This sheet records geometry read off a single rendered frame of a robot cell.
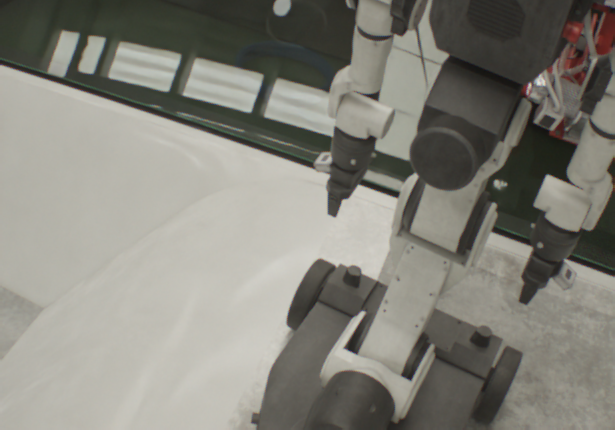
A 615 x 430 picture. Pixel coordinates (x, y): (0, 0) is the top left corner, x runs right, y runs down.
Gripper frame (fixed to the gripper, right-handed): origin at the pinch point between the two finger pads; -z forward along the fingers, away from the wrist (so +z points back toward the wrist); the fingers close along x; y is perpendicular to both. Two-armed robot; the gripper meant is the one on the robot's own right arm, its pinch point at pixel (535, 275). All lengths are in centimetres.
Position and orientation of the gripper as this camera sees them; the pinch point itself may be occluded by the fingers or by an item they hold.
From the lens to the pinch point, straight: 181.6
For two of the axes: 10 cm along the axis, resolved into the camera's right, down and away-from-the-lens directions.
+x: 4.5, -6.4, 6.3
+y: -8.9, -4.0, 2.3
